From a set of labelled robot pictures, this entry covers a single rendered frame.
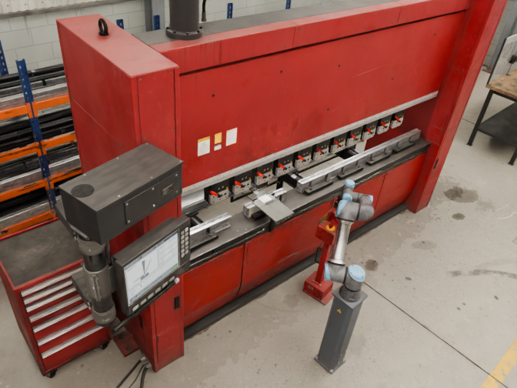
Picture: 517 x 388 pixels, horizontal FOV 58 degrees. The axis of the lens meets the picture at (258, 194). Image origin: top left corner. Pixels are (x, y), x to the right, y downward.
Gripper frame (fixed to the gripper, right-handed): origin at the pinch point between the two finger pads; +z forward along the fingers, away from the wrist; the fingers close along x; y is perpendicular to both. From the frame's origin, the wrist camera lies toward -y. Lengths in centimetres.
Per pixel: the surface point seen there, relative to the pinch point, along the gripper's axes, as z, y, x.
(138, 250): -74, 26, 179
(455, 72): -78, 0, -166
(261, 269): 51, 31, 49
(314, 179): -9.4, 36.3, -12.3
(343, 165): -11, 29, -48
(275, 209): -13, 34, 46
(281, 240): 28, 30, 31
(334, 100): -81, 41, -16
